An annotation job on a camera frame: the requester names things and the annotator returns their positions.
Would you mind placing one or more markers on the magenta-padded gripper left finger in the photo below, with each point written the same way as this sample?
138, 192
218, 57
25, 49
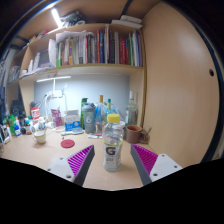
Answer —
80, 160

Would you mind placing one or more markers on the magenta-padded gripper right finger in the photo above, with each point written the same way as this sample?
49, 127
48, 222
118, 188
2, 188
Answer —
146, 160

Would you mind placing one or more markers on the clear yellow-capped drink bottle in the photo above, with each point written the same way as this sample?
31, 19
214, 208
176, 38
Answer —
112, 146

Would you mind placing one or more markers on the flat round red coaster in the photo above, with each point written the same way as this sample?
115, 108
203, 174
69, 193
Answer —
67, 143

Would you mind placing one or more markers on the red and green pen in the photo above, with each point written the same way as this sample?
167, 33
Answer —
95, 136

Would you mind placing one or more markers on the brown mug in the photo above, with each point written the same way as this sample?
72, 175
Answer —
133, 134

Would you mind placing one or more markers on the blue and white box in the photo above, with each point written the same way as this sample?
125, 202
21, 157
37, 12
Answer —
72, 121

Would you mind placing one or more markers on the grey shaker bottle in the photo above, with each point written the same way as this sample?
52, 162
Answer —
88, 118

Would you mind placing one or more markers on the cream white cup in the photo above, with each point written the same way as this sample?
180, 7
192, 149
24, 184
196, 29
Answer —
40, 137

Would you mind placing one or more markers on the pink pouch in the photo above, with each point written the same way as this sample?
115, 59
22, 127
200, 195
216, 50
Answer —
56, 117

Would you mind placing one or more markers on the tall clear glass bottle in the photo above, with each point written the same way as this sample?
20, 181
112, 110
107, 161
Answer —
131, 112

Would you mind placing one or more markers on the yellow-capped amber bottle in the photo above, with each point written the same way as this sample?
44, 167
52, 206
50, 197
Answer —
100, 113

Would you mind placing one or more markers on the tall green bottle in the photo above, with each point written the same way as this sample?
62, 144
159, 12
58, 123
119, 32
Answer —
83, 108

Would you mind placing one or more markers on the small white blue-labelled jar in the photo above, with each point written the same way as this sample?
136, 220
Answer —
41, 124

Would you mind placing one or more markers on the green-capped slim bottle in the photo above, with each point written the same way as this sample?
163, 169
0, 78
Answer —
108, 106

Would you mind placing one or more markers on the red and white canister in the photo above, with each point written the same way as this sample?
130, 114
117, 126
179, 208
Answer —
34, 112

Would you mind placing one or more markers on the blue-capped white bottle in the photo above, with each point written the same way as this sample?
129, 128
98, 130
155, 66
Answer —
17, 130

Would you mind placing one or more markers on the small green container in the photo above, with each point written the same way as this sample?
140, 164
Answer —
12, 123

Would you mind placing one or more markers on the wooden shelf unit with books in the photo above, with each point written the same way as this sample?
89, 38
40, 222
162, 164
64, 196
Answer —
100, 69

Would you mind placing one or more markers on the ceiling light tube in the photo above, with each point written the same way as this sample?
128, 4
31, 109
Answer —
56, 16

